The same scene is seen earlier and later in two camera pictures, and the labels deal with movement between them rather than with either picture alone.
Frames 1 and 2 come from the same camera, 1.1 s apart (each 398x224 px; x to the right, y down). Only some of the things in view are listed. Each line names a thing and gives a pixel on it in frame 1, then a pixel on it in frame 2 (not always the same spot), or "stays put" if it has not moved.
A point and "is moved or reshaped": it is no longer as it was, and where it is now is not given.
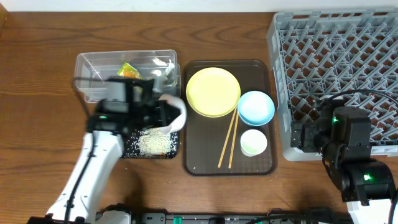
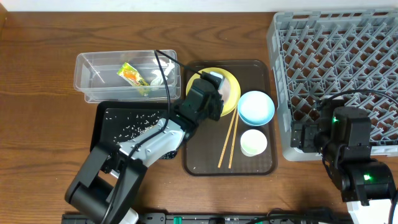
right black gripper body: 298,134 stays put
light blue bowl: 256,108 stays put
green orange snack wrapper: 127,70 stays put
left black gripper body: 166,112 to 210,83
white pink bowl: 177,124 is moved or reshaped
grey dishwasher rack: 344,57 stays put
